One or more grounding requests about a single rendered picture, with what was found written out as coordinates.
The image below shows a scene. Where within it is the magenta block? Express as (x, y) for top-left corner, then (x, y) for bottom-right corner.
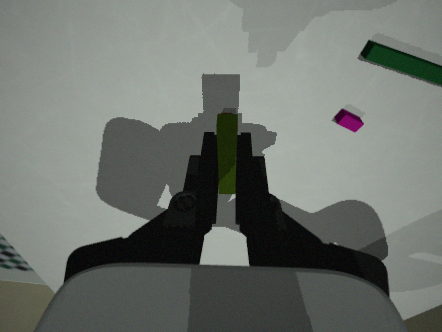
(334, 108), (364, 132)

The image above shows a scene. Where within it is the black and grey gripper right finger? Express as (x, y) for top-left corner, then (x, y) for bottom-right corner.
(236, 132), (390, 298)

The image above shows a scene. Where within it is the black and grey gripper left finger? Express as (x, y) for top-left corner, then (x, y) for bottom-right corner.
(64, 132), (219, 282)

